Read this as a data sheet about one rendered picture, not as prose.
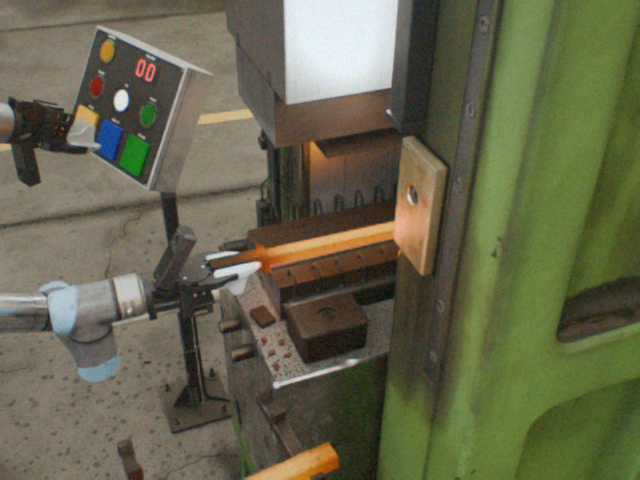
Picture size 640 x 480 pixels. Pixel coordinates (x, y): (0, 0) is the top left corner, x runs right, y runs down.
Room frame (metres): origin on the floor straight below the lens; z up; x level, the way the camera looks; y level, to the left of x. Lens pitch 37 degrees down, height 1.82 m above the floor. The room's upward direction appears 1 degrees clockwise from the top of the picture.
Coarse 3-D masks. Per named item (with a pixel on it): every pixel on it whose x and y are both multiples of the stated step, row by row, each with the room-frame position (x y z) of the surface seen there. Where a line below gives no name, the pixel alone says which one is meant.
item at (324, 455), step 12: (324, 444) 0.61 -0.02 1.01; (300, 456) 0.59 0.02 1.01; (312, 456) 0.59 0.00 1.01; (324, 456) 0.59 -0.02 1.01; (336, 456) 0.60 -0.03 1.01; (276, 468) 0.58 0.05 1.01; (288, 468) 0.58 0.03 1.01; (300, 468) 0.58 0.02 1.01; (312, 468) 0.58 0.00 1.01; (324, 468) 0.58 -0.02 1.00
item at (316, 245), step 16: (384, 224) 1.13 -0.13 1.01; (320, 240) 1.07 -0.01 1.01; (336, 240) 1.07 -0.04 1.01; (352, 240) 1.08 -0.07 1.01; (368, 240) 1.09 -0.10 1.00; (224, 256) 1.01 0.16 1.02; (240, 256) 1.01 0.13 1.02; (256, 256) 1.01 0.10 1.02; (272, 256) 1.02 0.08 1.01; (288, 256) 1.03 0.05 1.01
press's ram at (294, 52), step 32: (256, 0) 1.02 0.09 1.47; (288, 0) 0.91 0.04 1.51; (320, 0) 0.93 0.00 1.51; (352, 0) 0.95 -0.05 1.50; (384, 0) 0.96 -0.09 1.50; (256, 32) 1.03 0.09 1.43; (288, 32) 0.91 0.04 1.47; (320, 32) 0.93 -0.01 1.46; (352, 32) 0.95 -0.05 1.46; (384, 32) 0.96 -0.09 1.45; (256, 64) 1.03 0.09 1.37; (288, 64) 0.91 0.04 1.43; (320, 64) 0.93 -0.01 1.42; (352, 64) 0.95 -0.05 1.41; (384, 64) 0.97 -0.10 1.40; (288, 96) 0.91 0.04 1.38; (320, 96) 0.93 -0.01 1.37
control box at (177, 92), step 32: (96, 32) 1.64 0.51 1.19; (96, 64) 1.59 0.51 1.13; (128, 64) 1.52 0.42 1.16; (160, 64) 1.46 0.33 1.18; (96, 96) 1.54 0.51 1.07; (128, 96) 1.47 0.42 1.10; (160, 96) 1.42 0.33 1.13; (192, 96) 1.42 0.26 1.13; (96, 128) 1.49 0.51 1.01; (128, 128) 1.43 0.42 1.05; (160, 128) 1.38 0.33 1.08; (192, 128) 1.41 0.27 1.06; (160, 160) 1.34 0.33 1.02
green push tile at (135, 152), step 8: (128, 136) 1.41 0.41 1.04; (128, 144) 1.40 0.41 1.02; (136, 144) 1.38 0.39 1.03; (144, 144) 1.37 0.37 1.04; (128, 152) 1.39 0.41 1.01; (136, 152) 1.37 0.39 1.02; (144, 152) 1.36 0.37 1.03; (120, 160) 1.39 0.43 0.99; (128, 160) 1.38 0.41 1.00; (136, 160) 1.36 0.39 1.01; (144, 160) 1.35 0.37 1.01; (128, 168) 1.36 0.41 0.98; (136, 168) 1.35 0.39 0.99
